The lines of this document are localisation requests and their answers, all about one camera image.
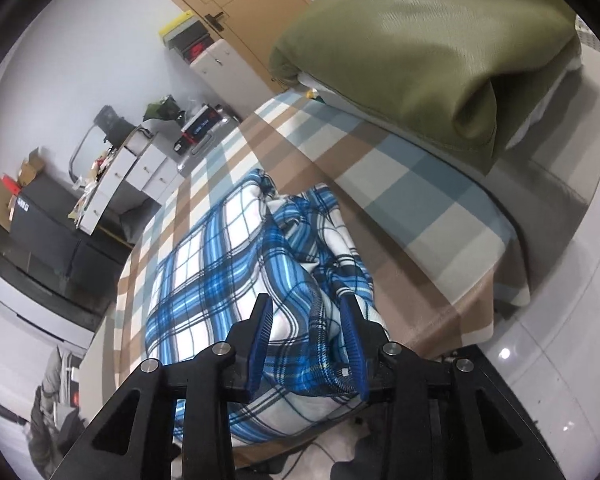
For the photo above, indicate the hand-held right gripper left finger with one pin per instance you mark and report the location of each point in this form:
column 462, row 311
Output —
column 260, row 355

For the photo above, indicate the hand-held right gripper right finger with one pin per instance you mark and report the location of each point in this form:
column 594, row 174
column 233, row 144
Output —
column 352, row 350

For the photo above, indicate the blue plaid shirt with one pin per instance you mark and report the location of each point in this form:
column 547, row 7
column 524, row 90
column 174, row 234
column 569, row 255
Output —
column 205, row 280

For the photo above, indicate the checked bed sheet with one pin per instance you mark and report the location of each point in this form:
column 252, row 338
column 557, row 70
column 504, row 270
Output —
column 380, row 200

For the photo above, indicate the grey jacket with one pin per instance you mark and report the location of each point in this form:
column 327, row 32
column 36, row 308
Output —
column 52, row 375

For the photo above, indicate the white desk with drawers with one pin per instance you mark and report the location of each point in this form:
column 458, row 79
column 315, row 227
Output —
column 145, row 165

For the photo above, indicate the pile of colourful packets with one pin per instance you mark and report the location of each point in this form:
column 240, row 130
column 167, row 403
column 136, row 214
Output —
column 92, row 190

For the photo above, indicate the black box with red stripe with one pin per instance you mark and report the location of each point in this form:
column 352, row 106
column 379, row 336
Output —
column 200, row 127

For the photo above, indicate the black low cabinet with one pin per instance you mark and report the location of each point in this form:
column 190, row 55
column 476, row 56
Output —
column 40, row 270

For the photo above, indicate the dark grey storage box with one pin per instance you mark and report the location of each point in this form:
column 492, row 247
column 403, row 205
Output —
column 45, row 215

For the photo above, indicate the dark green bag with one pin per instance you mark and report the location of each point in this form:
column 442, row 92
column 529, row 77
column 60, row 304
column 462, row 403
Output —
column 162, row 109

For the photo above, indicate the white cabinet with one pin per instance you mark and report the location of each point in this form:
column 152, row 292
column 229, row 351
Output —
column 225, row 75

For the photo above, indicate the red item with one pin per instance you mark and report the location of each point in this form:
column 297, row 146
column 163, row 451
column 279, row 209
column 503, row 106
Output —
column 10, row 185

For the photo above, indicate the olive green pillow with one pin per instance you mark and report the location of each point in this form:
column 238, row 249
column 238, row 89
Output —
column 420, row 50

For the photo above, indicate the black box with red print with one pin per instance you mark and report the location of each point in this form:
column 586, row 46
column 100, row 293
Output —
column 195, row 50

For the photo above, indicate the yellow edged grey box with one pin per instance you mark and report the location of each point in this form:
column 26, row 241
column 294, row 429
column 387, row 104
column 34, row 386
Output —
column 177, row 27

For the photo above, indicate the wooden door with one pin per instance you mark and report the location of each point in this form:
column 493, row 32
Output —
column 250, row 0

